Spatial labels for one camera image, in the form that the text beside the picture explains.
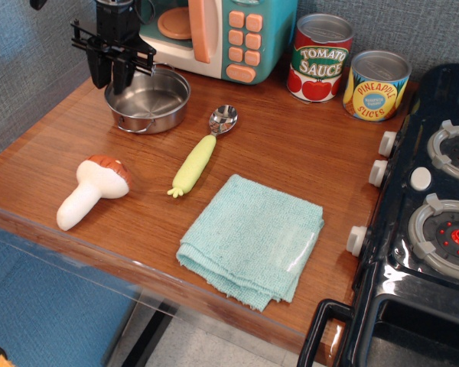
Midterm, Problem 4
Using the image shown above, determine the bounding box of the pineapple slices can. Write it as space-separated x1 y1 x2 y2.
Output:
343 50 412 122

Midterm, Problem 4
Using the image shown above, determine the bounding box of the black toy stove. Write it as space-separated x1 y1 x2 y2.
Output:
298 63 459 366

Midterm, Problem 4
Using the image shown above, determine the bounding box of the teal toy microwave oven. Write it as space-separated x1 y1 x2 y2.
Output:
140 1 298 85

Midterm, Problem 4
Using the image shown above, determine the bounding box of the stainless steel pot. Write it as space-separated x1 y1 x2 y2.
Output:
104 68 191 135

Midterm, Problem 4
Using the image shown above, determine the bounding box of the light blue folded cloth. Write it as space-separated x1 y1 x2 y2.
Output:
176 174 324 311

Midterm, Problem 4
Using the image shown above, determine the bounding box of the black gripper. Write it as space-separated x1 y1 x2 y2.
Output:
71 1 156 95

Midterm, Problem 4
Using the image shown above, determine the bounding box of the tomato sauce can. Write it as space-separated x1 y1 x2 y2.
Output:
287 13 354 102

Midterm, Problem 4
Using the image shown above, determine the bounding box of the white brown toy mushroom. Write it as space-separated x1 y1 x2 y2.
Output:
56 154 132 231

